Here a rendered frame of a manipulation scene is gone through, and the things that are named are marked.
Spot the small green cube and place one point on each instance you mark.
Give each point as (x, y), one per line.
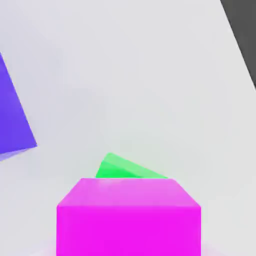
(118, 168)

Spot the large purple box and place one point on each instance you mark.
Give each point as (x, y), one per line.
(12, 124)

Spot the small magenta cube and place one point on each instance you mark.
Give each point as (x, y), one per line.
(128, 226)

